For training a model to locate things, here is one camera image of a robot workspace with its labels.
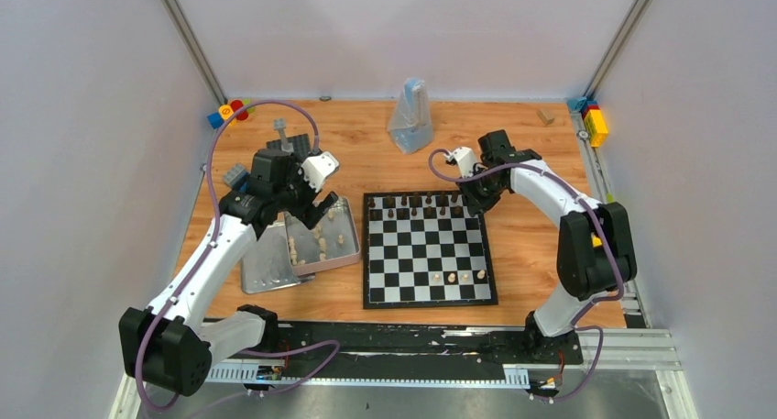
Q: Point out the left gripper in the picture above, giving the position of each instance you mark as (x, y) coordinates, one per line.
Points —
(305, 196)

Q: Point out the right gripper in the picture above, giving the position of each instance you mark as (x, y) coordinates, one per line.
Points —
(476, 204)

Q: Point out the black white chessboard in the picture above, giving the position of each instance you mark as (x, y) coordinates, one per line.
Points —
(417, 244)

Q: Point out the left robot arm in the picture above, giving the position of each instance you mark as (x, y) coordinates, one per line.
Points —
(167, 343)

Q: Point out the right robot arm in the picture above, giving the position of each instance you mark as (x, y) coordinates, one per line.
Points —
(595, 257)

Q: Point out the pink metal tin box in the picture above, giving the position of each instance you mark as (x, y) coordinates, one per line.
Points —
(333, 243)

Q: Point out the dark grey lego baseplate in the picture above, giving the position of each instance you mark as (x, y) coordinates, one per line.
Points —
(299, 144)

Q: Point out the grey blue lego brick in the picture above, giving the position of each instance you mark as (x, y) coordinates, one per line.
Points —
(236, 178)

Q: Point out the metal tin lid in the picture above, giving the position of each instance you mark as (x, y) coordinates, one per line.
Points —
(267, 266)

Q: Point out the plastic bag with blue item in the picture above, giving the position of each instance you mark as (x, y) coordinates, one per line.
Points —
(410, 126)

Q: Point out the small wooden block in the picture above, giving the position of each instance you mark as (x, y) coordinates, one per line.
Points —
(546, 116)

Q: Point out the red round toy block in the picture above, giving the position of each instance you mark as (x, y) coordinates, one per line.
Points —
(239, 109)

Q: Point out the yellow round toy block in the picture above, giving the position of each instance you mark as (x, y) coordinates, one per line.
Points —
(227, 113)

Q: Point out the blue toy block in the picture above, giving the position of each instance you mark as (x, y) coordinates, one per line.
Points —
(216, 120)

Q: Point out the yellow lego brick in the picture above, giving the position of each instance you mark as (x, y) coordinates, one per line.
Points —
(596, 127)

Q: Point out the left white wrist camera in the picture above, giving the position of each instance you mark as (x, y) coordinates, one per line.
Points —
(316, 169)

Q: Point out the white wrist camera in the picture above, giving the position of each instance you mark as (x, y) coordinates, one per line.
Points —
(464, 159)
(316, 169)

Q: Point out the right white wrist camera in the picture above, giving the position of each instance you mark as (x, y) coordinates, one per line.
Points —
(464, 159)

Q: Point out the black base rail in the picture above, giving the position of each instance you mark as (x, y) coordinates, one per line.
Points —
(374, 351)

